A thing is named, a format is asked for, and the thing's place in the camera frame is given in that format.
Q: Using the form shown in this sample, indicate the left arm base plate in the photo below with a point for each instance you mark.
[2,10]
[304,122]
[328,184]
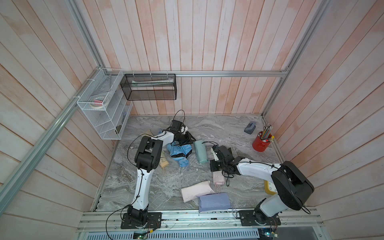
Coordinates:
[142,221]

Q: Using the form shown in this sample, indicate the mint green umbrella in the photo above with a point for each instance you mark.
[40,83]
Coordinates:
[201,151]

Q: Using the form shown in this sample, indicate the tape roll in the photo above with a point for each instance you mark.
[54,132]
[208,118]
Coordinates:
[99,102]

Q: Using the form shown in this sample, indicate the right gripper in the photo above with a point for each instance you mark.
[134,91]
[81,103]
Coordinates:
[212,166]

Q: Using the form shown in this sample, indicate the small pink umbrella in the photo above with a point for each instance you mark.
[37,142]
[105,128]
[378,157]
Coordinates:
[218,178]

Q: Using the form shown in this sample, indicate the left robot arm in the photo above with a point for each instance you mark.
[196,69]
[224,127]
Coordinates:
[147,159]

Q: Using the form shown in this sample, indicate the black mesh basket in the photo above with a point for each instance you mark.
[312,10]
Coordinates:
[149,87]

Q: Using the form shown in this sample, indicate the beige umbrella sleeve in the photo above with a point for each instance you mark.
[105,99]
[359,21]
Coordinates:
[157,135]

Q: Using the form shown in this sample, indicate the red pencil cup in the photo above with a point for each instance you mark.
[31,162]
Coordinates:
[263,139]

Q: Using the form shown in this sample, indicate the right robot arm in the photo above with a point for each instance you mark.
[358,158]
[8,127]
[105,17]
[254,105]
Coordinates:
[293,188]

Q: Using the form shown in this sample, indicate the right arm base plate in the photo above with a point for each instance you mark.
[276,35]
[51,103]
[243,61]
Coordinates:
[256,218]

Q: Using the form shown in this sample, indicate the blue umbrella sleeve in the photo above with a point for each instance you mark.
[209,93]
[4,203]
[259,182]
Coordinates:
[177,151]

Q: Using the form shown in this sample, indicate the yellow alarm clock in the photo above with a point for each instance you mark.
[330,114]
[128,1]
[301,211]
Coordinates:
[270,188]

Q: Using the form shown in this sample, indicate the blue umbrella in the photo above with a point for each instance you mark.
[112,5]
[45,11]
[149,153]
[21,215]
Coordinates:
[182,161]

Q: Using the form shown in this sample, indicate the grey stapler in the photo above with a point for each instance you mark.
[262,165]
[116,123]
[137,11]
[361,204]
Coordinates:
[249,129]

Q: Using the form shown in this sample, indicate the lavender umbrella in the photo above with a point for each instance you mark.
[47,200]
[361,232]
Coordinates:
[214,202]

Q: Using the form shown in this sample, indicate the white wire shelf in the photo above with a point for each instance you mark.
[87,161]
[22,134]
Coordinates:
[111,121]

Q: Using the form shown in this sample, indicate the black umbrella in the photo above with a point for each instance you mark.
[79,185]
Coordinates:
[227,178]

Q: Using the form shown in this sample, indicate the large pink umbrella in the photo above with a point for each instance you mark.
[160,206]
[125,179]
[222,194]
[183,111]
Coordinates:
[197,190]

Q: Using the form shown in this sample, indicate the beige umbrella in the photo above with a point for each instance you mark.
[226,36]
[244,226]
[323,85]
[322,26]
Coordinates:
[163,162]

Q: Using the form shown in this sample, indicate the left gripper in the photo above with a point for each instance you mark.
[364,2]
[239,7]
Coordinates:
[188,139]

